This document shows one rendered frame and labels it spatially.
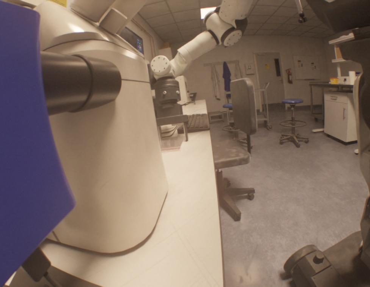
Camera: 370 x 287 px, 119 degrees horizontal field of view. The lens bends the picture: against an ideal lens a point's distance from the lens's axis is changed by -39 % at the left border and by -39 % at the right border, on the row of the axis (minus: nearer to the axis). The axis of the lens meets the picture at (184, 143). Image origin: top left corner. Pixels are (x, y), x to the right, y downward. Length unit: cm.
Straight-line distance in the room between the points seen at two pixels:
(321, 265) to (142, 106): 87
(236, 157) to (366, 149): 87
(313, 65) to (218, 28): 686
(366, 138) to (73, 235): 53
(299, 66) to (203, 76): 354
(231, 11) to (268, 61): 589
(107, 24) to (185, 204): 27
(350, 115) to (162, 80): 269
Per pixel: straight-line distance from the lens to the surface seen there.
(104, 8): 24
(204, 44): 64
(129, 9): 28
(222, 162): 112
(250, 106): 111
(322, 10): 32
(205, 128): 72
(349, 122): 296
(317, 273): 88
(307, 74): 718
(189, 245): 21
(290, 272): 99
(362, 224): 71
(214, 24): 64
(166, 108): 60
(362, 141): 43
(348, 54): 34
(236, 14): 60
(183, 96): 250
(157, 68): 60
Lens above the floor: 91
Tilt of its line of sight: 16 degrees down
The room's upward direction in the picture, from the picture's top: 9 degrees counter-clockwise
